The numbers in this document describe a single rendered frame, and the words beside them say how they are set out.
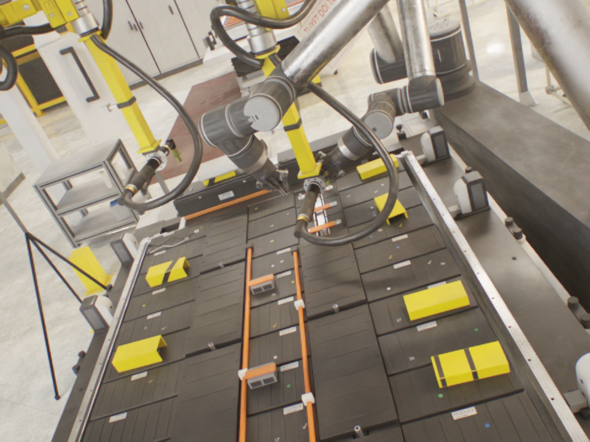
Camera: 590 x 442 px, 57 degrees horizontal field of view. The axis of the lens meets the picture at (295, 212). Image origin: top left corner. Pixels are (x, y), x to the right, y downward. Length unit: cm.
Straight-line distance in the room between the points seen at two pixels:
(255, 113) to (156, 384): 84
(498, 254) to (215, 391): 99
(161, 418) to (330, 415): 49
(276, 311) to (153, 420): 47
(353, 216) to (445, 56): 124
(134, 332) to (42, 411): 191
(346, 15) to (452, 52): 150
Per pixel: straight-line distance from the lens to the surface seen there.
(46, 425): 371
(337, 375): 145
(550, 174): 222
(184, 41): 1100
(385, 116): 197
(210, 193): 247
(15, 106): 569
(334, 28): 157
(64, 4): 218
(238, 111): 157
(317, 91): 184
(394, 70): 302
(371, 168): 226
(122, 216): 512
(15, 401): 409
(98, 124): 465
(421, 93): 211
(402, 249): 179
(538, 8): 129
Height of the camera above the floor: 204
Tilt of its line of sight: 28 degrees down
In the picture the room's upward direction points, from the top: 22 degrees counter-clockwise
